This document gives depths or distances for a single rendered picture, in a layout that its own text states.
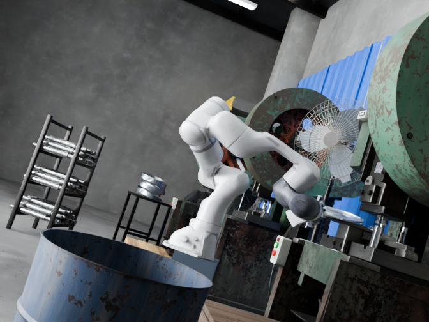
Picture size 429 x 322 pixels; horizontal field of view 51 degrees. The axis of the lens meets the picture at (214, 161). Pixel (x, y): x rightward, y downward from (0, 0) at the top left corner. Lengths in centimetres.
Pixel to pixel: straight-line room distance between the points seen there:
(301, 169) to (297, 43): 618
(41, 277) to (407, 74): 132
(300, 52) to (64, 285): 696
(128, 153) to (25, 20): 297
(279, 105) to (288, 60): 418
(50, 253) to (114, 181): 744
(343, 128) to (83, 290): 223
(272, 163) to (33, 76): 609
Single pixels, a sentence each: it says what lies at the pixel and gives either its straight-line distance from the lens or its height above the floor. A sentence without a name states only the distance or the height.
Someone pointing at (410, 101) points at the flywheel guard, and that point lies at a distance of 170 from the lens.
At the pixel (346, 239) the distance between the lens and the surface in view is 205.
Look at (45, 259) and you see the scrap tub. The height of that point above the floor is 44.
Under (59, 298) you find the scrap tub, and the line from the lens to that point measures 97.
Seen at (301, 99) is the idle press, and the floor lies 163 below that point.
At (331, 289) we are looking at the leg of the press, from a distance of 181.
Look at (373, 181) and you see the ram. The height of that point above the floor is 100.
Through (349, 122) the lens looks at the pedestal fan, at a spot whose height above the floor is 144.
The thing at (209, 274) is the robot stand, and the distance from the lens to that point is 181.
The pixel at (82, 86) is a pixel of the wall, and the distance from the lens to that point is 859.
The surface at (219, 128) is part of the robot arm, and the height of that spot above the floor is 92.
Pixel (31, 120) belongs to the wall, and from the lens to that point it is 859.
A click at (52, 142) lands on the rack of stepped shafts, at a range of 385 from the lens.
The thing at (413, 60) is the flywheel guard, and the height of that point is 136.
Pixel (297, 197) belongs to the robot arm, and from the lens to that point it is 154.
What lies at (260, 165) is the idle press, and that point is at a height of 106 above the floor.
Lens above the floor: 65
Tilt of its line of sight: 6 degrees up
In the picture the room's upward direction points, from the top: 18 degrees clockwise
